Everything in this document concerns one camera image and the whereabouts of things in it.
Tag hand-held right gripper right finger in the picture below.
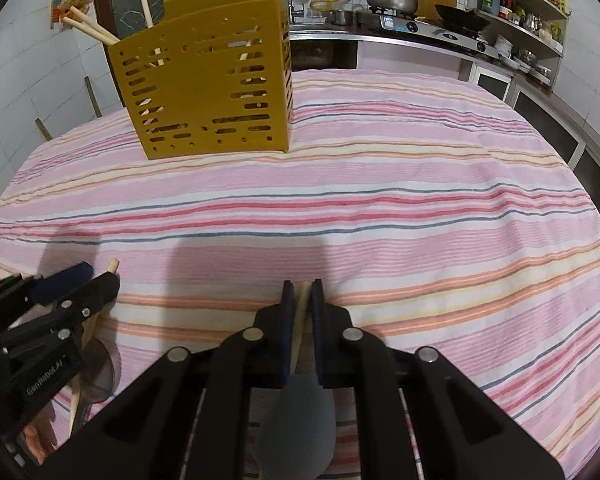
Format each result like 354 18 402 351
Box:
310 279 566 480

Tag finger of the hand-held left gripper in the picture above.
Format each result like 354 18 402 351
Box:
0 261 94 333
0 273 122 358

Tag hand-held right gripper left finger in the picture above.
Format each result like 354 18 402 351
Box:
27 280 301 480

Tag blue plastic spoon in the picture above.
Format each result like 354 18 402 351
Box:
252 280 338 480

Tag yellow slotted utensil holder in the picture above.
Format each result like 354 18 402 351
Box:
106 0 295 161

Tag steel gas stove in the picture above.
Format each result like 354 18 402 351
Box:
355 9 501 61

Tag kitchen counter cabinet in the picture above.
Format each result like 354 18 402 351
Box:
457 52 600 201

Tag stack of white bowls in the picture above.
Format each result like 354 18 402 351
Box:
494 35 518 61

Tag black wok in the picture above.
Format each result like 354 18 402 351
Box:
434 4 492 34

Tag white corner shelf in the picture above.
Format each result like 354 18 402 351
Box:
467 0 570 95

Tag yellow hose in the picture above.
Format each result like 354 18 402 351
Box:
310 0 359 12

